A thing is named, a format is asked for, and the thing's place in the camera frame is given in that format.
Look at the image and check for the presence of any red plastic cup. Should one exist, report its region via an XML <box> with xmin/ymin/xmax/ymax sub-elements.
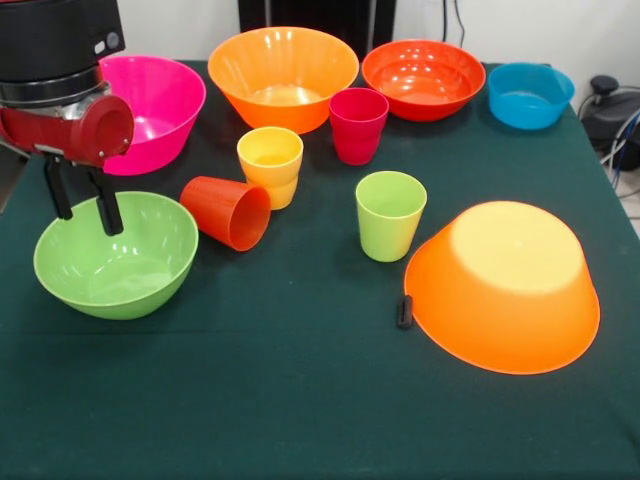
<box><xmin>179</xmin><ymin>174</ymin><xmax>273</xmax><ymax>252</ymax></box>

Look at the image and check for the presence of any small black finger pad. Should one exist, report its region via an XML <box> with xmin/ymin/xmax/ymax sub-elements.
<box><xmin>397</xmin><ymin>294</ymin><xmax>414</xmax><ymax>331</ymax></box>

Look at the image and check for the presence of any dark green tablecloth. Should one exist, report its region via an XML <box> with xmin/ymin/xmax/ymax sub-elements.
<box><xmin>0</xmin><ymin>58</ymin><xmax>640</xmax><ymax>480</ymax></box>

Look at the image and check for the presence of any blue plastic bowl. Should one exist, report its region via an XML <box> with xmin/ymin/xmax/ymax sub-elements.
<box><xmin>487</xmin><ymin>62</ymin><xmax>576</xmax><ymax>131</ymax></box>

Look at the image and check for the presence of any green plastic cup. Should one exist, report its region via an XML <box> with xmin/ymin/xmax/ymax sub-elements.
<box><xmin>355</xmin><ymin>171</ymin><xmax>428</xmax><ymax>263</ymax></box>

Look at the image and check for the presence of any crimson plastic cup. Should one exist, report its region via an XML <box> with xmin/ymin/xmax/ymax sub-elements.
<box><xmin>328</xmin><ymin>87</ymin><xmax>390</xmax><ymax>166</ymax></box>

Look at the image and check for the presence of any green plastic bowl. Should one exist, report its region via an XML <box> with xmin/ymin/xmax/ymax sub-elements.
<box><xmin>33</xmin><ymin>190</ymin><xmax>200</xmax><ymax>321</ymax></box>

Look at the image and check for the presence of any black wall cable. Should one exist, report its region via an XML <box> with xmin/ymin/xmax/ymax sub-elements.
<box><xmin>442</xmin><ymin>0</ymin><xmax>467</xmax><ymax>49</ymax></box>

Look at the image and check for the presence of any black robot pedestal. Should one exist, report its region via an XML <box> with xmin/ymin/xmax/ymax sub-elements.
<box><xmin>238</xmin><ymin>0</ymin><xmax>397</xmax><ymax>62</ymax></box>

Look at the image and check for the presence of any orange plastic bowl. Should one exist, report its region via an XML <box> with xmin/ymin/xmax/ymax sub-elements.
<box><xmin>403</xmin><ymin>200</ymin><xmax>601</xmax><ymax>376</ymax></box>
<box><xmin>207</xmin><ymin>25</ymin><xmax>361</xmax><ymax>135</ymax></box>

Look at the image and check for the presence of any pink plastic bowl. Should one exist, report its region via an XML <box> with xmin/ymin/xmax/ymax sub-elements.
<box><xmin>98</xmin><ymin>54</ymin><xmax>208</xmax><ymax>177</ymax></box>

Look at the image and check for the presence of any red plastic bowl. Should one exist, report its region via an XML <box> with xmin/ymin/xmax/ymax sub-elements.
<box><xmin>361</xmin><ymin>39</ymin><xmax>487</xmax><ymax>123</ymax></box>

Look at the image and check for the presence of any yellow plastic cup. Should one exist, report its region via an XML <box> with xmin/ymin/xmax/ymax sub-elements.
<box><xmin>236</xmin><ymin>126</ymin><xmax>305</xmax><ymax>211</ymax></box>

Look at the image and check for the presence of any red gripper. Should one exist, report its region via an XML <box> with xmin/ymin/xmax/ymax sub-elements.
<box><xmin>0</xmin><ymin>93</ymin><xmax>136</xmax><ymax>238</ymax></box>

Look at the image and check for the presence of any black office chair base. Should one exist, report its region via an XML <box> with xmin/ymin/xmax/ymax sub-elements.
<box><xmin>577</xmin><ymin>74</ymin><xmax>640</xmax><ymax>171</ymax></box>

